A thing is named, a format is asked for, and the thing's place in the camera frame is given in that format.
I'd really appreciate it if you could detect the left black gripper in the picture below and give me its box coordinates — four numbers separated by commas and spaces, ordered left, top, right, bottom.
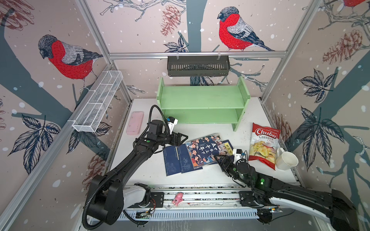
156, 130, 188, 146

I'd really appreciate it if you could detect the illustrated Chinese history book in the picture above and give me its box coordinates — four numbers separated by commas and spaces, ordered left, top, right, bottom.
186, 133, 223, 169

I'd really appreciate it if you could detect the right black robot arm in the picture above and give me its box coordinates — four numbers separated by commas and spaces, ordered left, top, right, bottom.
216, 156, 359, 231

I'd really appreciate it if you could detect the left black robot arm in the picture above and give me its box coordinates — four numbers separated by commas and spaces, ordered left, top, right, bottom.
82, 116, 188, 230

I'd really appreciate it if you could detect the right navy booklet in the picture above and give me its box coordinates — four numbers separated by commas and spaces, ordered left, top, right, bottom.
212, 140, 234, 161

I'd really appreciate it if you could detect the navy booklet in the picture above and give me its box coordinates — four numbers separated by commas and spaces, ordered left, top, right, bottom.
212, 140, 234, 161
177, 144, 196, 174
163, 146, 181, 176

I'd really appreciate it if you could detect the far left navy booklet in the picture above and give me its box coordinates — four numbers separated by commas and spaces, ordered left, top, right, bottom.
163, 146, 181, 176

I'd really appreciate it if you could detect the green wooden shelf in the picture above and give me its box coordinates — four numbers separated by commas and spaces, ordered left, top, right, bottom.
156, 77, 251, 131

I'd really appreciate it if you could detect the pink pencil case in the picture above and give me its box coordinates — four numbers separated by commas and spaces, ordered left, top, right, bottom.
126, 111, 144, 135

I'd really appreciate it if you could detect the red Chuba chips bag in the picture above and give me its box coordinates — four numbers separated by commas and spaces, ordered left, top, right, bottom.
248, 123, 281, 170

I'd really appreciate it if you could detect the pink pig toy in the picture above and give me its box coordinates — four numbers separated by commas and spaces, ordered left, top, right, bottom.
172, 193, 184, 207

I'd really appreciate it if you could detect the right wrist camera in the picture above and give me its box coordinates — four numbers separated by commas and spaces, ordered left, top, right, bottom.
233, 149, 245, 164

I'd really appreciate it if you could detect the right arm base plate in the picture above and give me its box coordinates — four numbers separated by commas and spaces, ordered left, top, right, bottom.
239, 191, 277, 209

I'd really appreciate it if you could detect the aluminium mounting rail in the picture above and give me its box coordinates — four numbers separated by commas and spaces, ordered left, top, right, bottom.
126, 185, 256, 211

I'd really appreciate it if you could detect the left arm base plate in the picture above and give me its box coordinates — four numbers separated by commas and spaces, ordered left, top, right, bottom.
129, 192, 164, 209

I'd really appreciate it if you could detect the black hanging wire basket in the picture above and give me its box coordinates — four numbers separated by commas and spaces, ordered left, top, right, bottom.
167, 55, 230, 77

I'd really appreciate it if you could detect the white mesh wall tray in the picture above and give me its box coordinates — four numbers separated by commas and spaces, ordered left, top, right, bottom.
72, 70, 123, 132

